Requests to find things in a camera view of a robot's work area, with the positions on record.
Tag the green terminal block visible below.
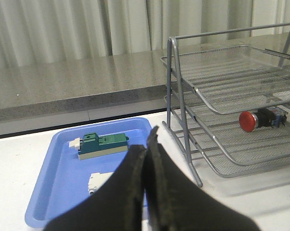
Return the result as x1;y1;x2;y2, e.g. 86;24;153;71
69;133;129;160

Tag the silver bottom mesh tray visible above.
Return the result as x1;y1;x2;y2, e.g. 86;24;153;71
188;124;290;178

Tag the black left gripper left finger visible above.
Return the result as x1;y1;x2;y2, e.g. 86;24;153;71
44;145;145;231

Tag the blue plastic tray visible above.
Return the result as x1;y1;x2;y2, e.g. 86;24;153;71
25;117;152;228

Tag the white circuit breaker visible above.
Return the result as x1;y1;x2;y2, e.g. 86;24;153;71
88;172;114;195

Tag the red emergency stop button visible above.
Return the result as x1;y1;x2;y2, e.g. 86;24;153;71
239;106;288;132

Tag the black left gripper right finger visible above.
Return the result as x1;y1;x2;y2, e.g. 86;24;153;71
145;126;259;231

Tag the silver mesh tray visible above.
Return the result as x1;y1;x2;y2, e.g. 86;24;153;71
188;124;290;178
165;81;290;167
159;45;290;115

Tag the silver top mesh tray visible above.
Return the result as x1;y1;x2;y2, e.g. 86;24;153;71
159;45;290;115

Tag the grey stone counter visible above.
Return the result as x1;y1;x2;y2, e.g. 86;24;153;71
0;31;290;125

